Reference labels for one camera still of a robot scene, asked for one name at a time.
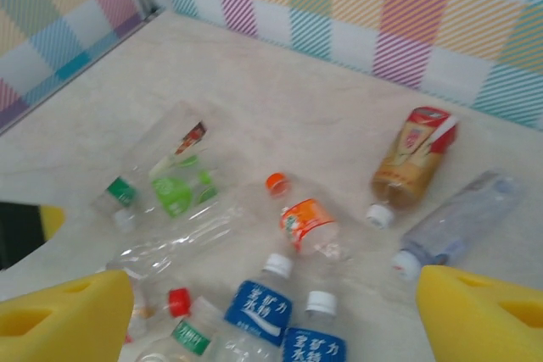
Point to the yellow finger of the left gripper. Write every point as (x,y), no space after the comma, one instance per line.
(25,230)

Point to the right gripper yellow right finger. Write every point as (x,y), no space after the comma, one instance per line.
(479,319)

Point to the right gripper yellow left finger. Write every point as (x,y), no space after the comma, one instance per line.
(59,324)

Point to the red cap red label bottle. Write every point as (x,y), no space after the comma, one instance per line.
(179,300)

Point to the lime green label bottle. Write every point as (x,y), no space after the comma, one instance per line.
(174,192)

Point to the tea bottle red gold label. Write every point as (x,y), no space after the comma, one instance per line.
(407,163)

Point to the clear bluish bottle white cap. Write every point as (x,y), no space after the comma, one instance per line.
(462,218)

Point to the clear bottle green neck label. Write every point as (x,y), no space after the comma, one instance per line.
(123,194)

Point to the white label bottle green neck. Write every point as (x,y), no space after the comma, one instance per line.
(193,336)

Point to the crushed clear plastic bottle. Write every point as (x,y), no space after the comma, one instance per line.
(191,235)

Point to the small labelled bottle white cap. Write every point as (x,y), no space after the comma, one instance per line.
(316,345)

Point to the blue label water bottle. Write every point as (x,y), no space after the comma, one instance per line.
(259,311)

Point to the orange cap orange label bottle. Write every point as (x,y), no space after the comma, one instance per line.
(305,220)

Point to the aluminium side rail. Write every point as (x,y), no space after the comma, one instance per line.
(85,66)

